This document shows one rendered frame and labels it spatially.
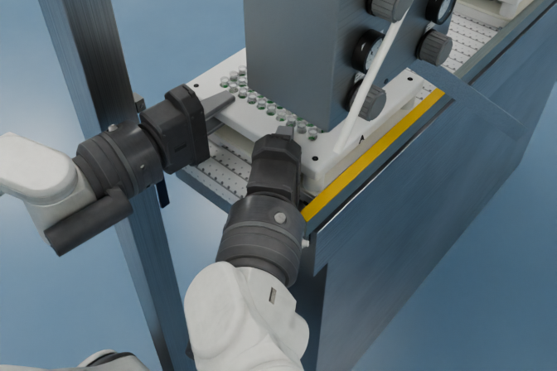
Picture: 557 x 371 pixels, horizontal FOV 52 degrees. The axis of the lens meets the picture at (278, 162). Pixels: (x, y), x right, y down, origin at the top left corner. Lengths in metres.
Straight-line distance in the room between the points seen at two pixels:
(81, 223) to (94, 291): 1.16
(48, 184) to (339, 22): 0.36
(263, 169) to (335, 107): 0.16
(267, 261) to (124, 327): 1.19
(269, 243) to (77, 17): 0.33
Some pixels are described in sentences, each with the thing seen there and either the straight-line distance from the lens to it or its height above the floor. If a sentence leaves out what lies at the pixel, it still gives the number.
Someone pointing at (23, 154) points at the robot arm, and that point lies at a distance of 0.70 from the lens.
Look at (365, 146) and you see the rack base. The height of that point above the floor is 0.95.
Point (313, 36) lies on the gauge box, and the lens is 0.48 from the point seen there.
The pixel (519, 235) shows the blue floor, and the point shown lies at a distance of 2.02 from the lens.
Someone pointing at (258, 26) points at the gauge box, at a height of 1.21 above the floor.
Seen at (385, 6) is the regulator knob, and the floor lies 1.26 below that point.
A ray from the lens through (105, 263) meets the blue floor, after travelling 1.88.
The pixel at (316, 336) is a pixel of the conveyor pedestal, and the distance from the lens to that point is 1.20.
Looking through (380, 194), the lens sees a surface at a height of 0.86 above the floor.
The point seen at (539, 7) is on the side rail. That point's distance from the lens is 1.16.
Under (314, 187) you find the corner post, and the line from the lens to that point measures 0.72.
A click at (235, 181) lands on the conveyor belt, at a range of 0.78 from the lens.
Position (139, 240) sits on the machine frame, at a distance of 0.97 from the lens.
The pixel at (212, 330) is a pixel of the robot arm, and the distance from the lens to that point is 0.51.
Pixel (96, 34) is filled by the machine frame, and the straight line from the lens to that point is 0.72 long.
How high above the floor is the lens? 1.50
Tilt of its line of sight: 46 degrees down
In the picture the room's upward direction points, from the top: straight up
